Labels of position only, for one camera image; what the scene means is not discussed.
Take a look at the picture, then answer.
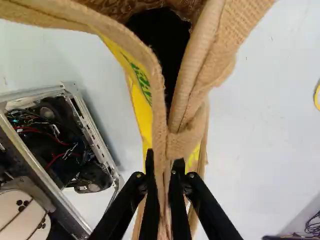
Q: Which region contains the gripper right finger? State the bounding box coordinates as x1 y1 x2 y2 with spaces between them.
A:
167 159 244 240

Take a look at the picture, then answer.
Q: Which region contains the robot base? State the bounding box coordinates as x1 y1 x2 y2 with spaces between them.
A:
0 80 125 240

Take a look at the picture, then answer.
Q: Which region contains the tan jute bag yellow print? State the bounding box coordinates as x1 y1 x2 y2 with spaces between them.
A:
0 0 276 240

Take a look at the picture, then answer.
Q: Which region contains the yellow cable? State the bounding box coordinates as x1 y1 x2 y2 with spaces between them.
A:
313 79 320 111

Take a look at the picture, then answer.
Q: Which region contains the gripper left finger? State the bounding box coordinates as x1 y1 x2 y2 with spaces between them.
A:
87 148 161 240

